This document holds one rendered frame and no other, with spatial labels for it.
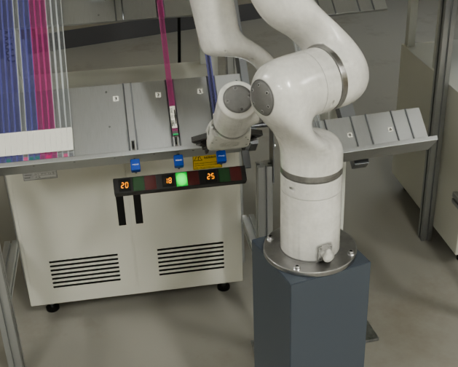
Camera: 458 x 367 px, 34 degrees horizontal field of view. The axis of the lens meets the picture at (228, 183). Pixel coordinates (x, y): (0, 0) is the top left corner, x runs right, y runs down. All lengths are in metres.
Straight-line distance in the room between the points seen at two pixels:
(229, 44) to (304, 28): 0.22
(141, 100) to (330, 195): 0.72
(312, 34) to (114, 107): 0.74
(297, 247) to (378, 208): 1.64
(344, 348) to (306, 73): 0.61
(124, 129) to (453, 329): 1.22
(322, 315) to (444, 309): 1.10
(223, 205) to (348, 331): 0.90
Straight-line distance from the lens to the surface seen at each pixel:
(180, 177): 1.94
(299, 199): 1.44
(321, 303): 1.53
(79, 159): 1.93
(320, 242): 1.49
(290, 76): 1.30
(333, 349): 1.62
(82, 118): 1.99
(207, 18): 1.57
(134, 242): 2.44
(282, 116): 1.31
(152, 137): 1.96
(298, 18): 1.39
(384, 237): 2.94
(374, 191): 3.24
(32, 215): 2.38
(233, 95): 1.56
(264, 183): 2.05
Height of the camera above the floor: 1.56
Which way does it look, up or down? 28 degrees down
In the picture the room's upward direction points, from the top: 2 degrees counter-clockwise
